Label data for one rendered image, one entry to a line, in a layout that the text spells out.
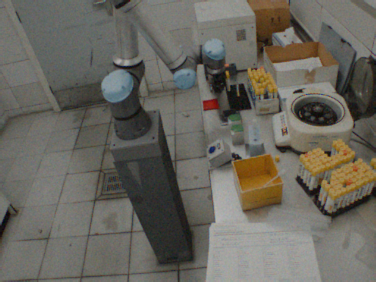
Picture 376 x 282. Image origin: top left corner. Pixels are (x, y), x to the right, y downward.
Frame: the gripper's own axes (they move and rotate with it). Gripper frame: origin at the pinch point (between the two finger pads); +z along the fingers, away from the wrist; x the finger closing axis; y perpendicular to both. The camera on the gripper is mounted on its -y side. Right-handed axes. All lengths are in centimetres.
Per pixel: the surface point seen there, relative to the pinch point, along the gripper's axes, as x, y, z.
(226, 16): 9.5, -29.3, -12.0
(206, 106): -5.7, 9.3, 0.1
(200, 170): -16, 15, 98
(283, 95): 26.3, 13.4, -10.2
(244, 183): 3, 50, -24
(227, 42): 8.6, -22.1, -1.3
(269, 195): 9, 56, -33
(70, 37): -116, -116, 87
